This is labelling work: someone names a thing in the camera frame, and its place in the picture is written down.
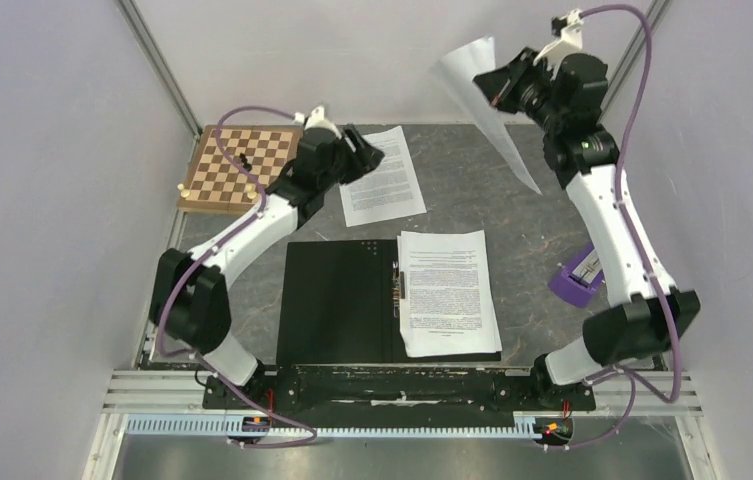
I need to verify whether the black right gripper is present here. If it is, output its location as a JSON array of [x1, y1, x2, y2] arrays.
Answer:
[[477, 46, 568, 133]]

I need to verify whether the printed paper sheet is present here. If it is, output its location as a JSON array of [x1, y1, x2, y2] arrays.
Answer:
[[340, 126, 427, 227], [429, 36, 542, 195], [397, 230, 502, 362]]

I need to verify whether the blue folder with black inside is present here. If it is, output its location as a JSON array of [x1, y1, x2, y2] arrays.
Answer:
[[276, 240, 501, 366]]

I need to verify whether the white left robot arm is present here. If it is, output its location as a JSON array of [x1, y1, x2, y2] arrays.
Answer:
[[148, 125, 386, 408]]

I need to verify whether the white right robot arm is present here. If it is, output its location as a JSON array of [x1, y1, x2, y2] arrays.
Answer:
[[473, 48, 700, 408]]

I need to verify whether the wooden chessboard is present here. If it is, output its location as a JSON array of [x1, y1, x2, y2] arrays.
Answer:
[[177, 125, 302, 216]]

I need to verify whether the white chess pawn left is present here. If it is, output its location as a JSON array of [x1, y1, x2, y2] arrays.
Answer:
[[177, 184, 190, 198]]

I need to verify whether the purple metronome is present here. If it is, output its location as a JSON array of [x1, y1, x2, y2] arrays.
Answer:
[[547, 243, 605, 308]]

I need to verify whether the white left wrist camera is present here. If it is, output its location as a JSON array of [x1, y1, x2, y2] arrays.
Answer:
[[293, 105, 343, 138]]

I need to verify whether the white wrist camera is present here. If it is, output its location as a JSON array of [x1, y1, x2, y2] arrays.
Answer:
[[533, 9, 584, 67], [293, 105, 343, 138]]

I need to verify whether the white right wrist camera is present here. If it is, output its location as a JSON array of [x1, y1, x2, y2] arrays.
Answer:
[[533, 9, 584, 67]]

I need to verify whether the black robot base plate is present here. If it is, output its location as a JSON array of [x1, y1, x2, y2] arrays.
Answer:
[[202, 365, 596, 428]]

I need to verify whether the aluminium frame rail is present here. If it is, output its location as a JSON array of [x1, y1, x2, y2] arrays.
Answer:
[[83, 358, 718, 479]]

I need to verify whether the light blue cable duct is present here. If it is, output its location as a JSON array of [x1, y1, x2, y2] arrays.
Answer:
[[125, 414, 573, 440]]

